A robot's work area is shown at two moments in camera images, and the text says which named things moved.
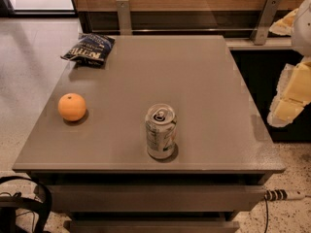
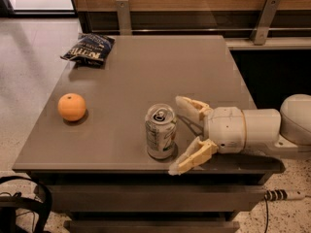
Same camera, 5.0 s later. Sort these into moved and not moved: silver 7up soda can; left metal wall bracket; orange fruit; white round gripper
Moved: white round gripper
Not moved: silver 7up soda can; left metal wall bracket; orange fruit
